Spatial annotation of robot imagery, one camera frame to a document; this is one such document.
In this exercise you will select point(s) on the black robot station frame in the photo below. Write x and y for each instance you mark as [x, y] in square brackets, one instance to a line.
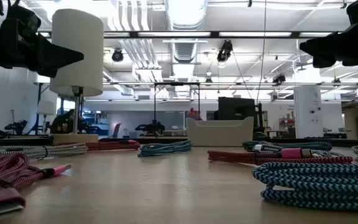
[177, 84]

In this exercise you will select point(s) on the overhead frame light bar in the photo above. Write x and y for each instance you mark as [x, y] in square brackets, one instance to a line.
[214, 34]

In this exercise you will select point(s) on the small white shade lamp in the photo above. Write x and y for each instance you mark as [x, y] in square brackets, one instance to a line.
[46, 108]

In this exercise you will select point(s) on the silver ceiling air duct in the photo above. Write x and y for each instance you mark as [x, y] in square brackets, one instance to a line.
[185, 49]

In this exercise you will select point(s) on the black idle robot arm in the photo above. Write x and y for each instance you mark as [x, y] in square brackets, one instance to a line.
[15, 127]
[151, 127]

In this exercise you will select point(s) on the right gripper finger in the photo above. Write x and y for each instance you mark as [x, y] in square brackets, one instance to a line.
[337, 46]

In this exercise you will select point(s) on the blue storage cabinet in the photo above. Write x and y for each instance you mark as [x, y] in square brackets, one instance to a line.
[99, 124]

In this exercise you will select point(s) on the white shade wooden base lamp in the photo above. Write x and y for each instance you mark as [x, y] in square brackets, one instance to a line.
[79, 46]

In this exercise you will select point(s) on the white square pillar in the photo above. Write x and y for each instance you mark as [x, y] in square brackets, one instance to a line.
[308, 112]

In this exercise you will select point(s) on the black ceiling track light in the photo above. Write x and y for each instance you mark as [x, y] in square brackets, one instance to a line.
[117, 56]
[279, 79]
[225, 51]

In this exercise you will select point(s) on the black aluminium table frame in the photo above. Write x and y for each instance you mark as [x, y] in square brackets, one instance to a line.
[11, 141]

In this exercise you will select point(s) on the grey office chair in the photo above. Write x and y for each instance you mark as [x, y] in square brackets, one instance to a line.
[117, 130]

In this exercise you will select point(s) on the light grey rectangular bin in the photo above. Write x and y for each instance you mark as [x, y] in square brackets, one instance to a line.
[219, 133]

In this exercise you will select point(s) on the black computer monitor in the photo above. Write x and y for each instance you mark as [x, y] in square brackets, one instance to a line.
[236, 109]

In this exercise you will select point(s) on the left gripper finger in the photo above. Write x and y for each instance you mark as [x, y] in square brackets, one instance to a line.
[54, 59]

